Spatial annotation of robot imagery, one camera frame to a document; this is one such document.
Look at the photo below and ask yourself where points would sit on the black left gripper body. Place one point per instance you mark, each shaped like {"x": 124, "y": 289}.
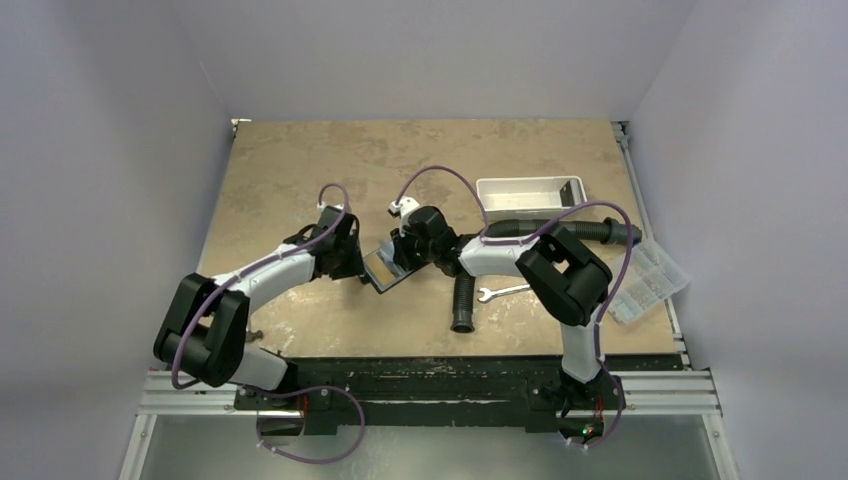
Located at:
{"x": 348, "y": 261}

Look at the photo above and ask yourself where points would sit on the black leather card holder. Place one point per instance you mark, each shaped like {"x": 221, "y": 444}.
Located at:
{"x": 386, "y": 266}

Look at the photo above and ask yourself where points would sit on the clear plastic organizer box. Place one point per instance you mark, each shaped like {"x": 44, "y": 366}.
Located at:
{"x": 652, "y": 277}

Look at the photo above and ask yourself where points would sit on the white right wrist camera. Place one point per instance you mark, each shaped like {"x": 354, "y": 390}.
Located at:
{"x": 402, "y": 206}

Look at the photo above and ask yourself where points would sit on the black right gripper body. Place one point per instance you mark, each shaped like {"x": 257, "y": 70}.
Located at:
{"x": 404, "y": 250}

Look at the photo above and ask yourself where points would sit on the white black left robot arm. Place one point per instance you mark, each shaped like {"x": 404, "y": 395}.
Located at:
{"x": 204, "y": 332}

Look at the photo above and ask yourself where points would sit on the silver open-end wrench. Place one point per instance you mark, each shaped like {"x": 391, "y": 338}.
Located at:
{"x": 486, "y": 294}

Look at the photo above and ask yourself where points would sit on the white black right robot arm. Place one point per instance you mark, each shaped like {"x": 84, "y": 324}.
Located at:
{"x": 572, "y": 283}

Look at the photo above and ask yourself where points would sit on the white plastic tray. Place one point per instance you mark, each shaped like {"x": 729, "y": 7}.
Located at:
{"x": 525, "y": 197}

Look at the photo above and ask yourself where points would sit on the black aluminium base frame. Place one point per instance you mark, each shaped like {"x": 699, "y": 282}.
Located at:
{"x": 521, "y": 392}

